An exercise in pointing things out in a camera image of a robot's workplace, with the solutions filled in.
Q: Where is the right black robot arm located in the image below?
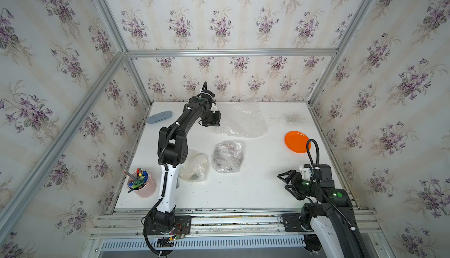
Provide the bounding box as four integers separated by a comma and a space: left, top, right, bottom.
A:
277, 139, 370, 258

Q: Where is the aluminium front rail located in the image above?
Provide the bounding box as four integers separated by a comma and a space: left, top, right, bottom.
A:
89, 206, 382, 240

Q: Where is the orange dinner plate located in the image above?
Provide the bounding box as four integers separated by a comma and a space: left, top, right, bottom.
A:
284, 131, 311, 153

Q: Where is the bubble wrap around orange plate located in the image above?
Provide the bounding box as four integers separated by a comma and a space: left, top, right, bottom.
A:
214, 102, 268, 138

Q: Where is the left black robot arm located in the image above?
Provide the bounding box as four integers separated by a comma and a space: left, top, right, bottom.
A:
142, 82, 221, 258

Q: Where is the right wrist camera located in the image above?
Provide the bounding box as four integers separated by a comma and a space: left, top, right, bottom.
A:
300, 164, 332, 181

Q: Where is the pink pen cup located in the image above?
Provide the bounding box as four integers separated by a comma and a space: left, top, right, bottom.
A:
124, 168, 157, 198

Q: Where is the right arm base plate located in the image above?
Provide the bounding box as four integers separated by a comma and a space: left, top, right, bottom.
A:
280, 213, 331, 233

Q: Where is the white vented panel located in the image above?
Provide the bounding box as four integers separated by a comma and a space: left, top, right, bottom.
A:
100, 235, 306, 252

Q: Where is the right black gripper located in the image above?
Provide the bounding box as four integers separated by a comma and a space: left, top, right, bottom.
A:
278, 169, 321, 198

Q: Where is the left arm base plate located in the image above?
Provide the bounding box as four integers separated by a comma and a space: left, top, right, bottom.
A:
141, 215, 192, 236

